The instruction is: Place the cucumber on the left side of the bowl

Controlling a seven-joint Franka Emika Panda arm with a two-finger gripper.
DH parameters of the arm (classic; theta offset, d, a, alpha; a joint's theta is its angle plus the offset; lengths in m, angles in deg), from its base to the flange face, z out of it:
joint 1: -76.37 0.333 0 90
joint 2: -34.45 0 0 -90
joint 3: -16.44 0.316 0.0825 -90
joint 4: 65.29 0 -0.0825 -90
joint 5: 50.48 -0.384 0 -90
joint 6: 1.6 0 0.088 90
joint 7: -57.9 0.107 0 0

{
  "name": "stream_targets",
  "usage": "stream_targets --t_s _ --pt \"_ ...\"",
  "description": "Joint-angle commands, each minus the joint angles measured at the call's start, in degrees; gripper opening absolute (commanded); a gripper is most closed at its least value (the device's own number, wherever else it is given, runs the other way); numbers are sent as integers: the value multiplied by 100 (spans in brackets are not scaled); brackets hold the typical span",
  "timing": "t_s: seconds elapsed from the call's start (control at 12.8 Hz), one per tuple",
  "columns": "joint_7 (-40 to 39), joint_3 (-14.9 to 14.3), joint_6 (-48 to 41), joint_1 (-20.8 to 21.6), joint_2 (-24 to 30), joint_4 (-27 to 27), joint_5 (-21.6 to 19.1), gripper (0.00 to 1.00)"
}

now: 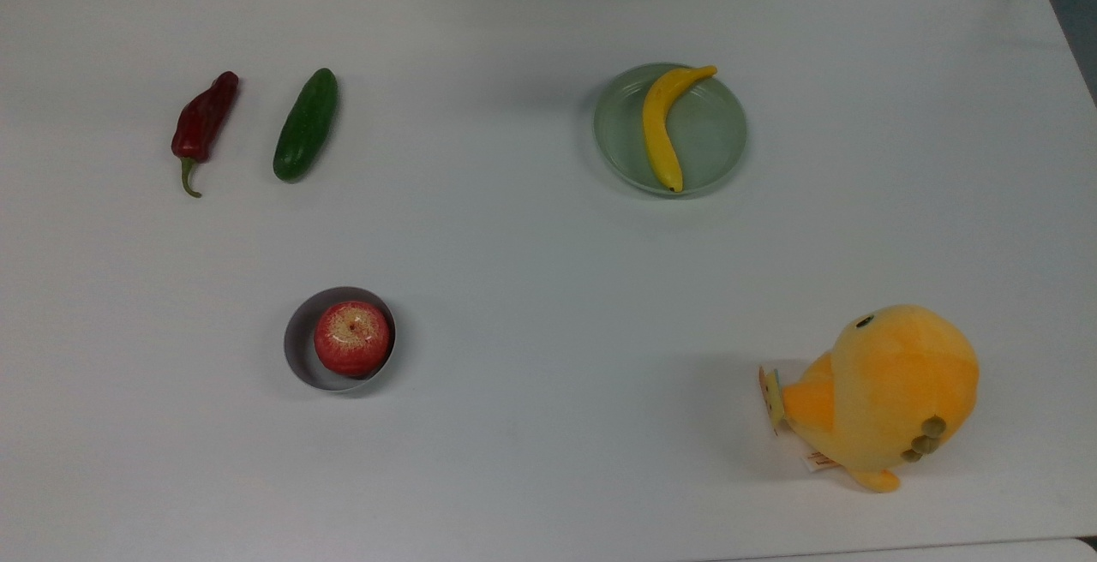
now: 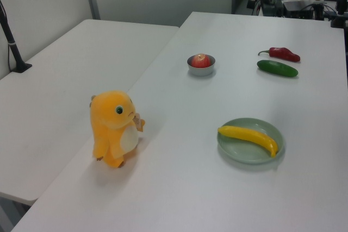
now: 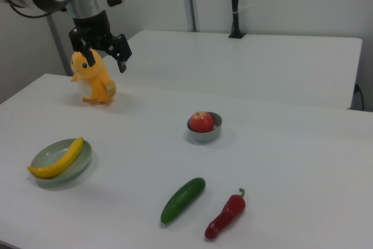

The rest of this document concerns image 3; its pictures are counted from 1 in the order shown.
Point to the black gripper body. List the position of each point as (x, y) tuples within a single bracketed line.
[(94, 31)]

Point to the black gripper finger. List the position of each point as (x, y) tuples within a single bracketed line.
[(79, 42), (122, 52)]

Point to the green cucumber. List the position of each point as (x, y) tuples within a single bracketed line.
[(182, 201)]

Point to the small metal bowl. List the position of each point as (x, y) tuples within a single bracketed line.
[(207, 137)]

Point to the orange plush toy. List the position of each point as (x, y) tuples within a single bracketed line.
[(97, 81)]

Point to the red apple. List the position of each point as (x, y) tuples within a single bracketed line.
[(201, 122)]

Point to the pale green plate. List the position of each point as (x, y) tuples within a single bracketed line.
[(82, 161)]

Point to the yellow banana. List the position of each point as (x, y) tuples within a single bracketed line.
[(58, 164)]

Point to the red chili pepper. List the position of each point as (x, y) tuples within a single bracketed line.
[(228, 214)]

